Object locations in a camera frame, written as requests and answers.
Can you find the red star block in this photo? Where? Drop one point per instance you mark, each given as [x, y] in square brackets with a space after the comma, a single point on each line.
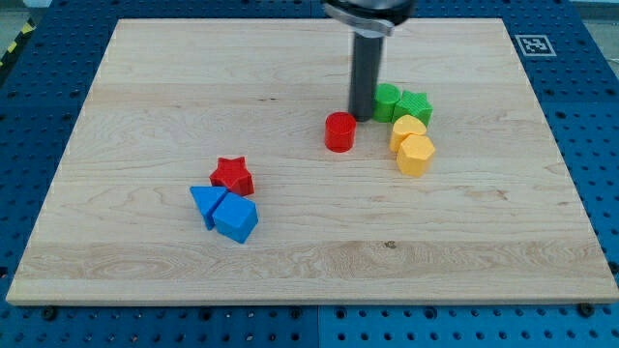
[233, 175]

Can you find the black board stopper bolt right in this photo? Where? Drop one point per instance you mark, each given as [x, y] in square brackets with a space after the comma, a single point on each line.
[586, 310]

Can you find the blue cube block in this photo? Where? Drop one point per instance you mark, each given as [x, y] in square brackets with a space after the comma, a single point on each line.
[235, 217]

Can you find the green cylinder block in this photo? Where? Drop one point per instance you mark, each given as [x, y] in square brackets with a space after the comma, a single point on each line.
[385, 99]

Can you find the black board stopper bolt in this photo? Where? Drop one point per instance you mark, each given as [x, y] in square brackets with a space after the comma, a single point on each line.
[49, 313]
[586, 310]

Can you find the black board stopper bolt left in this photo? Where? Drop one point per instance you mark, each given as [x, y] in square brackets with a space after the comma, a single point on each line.
[49, 313]

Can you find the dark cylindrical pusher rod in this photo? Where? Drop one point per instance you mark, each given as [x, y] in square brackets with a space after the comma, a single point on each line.
[365, 66]

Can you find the blue triangle block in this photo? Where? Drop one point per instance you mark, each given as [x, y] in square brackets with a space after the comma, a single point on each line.
[207, 200]

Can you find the red cylinder block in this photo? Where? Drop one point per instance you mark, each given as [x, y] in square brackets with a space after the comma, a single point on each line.
[340, 130]

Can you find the yellow hexagon block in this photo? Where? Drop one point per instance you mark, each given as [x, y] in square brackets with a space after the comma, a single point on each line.
[415, 154]

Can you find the yellow heart block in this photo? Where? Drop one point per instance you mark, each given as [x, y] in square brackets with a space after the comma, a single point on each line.
[404, 126]

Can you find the green star block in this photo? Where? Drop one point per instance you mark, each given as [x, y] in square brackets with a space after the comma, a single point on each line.
[413, 104]

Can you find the wooden board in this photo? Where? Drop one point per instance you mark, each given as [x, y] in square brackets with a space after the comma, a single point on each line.
[495, 220]

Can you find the white fiducial marker tag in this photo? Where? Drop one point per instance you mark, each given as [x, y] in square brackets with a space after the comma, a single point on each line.
[535, 45]

